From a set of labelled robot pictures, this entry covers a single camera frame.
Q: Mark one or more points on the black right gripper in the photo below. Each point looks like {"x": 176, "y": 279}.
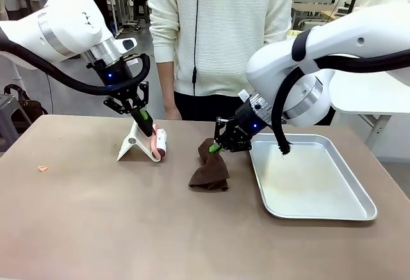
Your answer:
{"x": 251, "y": 118}

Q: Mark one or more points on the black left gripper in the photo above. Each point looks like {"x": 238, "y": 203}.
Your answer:
{"x": 117, "y": 78}

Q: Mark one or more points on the brown cloth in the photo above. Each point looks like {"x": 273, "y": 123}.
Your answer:
{"x": 211, "y": 171}

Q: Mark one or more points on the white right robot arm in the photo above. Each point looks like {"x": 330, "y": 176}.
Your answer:
{"x": 320, "y": 55}

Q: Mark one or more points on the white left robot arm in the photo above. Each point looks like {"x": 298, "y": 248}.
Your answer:
{"x": 67, "y": 23}

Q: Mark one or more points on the person's right forearm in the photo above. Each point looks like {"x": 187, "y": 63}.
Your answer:
{"x": 166, "y": 83}

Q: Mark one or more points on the person's right hand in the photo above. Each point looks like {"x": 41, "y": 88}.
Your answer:
{"x": 173, "y": 112}

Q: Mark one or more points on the person's black trousers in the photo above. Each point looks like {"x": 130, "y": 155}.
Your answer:
{"x": 205, "y": 108}

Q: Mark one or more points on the white roller stand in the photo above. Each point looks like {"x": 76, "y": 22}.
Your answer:
{"x": 134, "y": 142}

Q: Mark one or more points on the metal tray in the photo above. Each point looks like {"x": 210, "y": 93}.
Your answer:
{"x": 307, "y": 180}

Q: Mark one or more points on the black chair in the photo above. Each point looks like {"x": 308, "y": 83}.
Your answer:
{"x": 141, "y": 1}

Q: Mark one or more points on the person's white knit sweater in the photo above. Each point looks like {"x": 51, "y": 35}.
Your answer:
{"x": 224, "y": 33}

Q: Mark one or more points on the dark brown bag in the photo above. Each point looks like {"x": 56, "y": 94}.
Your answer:
{"x": 27, "y": 103}

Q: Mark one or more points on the pink paper scrap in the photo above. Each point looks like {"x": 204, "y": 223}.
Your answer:
{"x": 43, "y": 168}

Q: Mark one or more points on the large white side table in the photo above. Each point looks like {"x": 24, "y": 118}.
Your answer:
{"x": 374, "y": 100}

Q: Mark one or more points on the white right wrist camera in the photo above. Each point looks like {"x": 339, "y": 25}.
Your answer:
{"x": 243, "y": 95}

